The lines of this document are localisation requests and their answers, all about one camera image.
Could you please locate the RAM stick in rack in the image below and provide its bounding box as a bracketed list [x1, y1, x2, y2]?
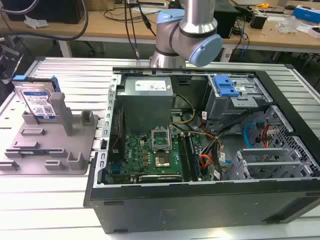
[4, 148, 65, 155]

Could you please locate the blue cardboard box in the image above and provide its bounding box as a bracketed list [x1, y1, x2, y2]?
[292, 6, 320, 24]

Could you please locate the metal socket cover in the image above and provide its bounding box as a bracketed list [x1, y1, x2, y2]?
[151, 128, 172, 153]

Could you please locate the blue drive bay latch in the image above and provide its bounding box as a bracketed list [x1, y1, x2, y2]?
[212, 74, 240, 97]

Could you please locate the black RAM slot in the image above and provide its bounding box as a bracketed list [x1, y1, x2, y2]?
[178, 134, 195, 182]

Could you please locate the metal drive cage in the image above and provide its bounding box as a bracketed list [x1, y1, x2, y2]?
[206, 74, 273, 121]

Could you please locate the green motherboard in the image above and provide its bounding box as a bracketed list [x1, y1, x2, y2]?
[107, 133, 204, 183]

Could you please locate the blue data wire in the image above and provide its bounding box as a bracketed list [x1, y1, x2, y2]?
[243, 120, 265, 152]

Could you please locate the black thin cable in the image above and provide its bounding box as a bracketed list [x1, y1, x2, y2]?
[123, 0, 141, 61]

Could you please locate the yellow and black power wire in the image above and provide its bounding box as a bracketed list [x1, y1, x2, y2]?
[168, 92, 196, 125]

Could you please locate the black box on desk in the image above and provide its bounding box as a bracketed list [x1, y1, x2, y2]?
[7, 0, 86, 25]

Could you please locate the wooden desk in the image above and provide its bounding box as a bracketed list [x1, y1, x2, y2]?
[0, 7, 320, 54]

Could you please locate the black open PC case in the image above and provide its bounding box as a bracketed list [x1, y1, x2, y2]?
[82, 66, 320, 235]

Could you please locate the grey plastic parts rack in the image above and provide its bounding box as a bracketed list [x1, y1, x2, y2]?
[0, 91, 100, 176]

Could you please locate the orange data wire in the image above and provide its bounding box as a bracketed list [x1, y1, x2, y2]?
[259, 122, 272, 150]

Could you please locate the black graphics card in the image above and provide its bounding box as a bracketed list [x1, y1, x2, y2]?
[137, 174, 183, 183]

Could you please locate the grey power supply unit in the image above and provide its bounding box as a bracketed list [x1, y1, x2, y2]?
[116, 76, 177, 136]

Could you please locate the metal disk bay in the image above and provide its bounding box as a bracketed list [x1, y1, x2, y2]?
[235, 147, 313, 180]

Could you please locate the CPU socket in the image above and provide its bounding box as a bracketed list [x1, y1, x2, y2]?
[154, 152, 173, 169]

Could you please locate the hard disk in blue carrier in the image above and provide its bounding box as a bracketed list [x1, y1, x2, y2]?
[11, 74, 61, 119]

